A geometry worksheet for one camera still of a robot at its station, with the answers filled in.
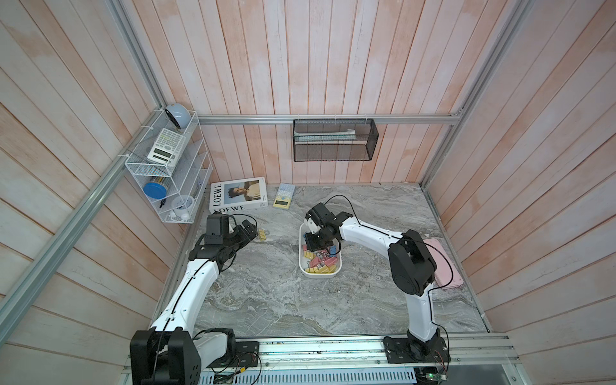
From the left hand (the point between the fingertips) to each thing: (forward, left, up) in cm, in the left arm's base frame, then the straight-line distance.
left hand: (249, 235), depth 84 cm
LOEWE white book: (+30, +12, -11) cm, 34 cm away
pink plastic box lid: (-8, -72, -12) cm, 73 cm away
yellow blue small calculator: (+31, -10, -14) cm, 36 cm away
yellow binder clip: (+9, -2, -14) cm, 17 cm away
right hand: (+2, -21, -11) cm, 24 cm away
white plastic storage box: (-5, -28, -12) cm, 31 cm away
